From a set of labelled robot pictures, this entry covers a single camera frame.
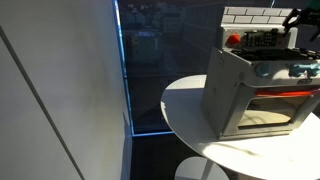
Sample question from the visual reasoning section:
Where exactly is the dark glass window panel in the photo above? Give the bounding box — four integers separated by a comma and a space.
115, 0, 308, 136

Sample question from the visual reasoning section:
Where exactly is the red oven door handle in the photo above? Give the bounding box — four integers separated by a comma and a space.
255, 88, 320, 97

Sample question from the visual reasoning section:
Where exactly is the left blue stove knob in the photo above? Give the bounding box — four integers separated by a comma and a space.
255, 63, 271, 77

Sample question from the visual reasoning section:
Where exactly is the right blue stove knob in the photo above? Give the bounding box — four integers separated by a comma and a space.
307, 63, 320, 77

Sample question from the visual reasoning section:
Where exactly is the blue stove knob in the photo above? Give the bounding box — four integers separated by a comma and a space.
255, 63, 271, 77
307, 63, 320, 77
289, 64, 309, 77

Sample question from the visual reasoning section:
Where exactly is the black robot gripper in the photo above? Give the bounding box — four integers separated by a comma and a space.
282, 0, 320, 42

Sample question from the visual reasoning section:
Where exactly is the middle blue stove knob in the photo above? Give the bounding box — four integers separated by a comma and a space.
289, 64, 309, 77

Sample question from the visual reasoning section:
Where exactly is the red round stove switch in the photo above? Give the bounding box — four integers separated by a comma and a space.
226, 33, 241, 46

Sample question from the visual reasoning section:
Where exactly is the grey toy stove oven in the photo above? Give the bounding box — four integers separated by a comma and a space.
201, 9, 320, 140

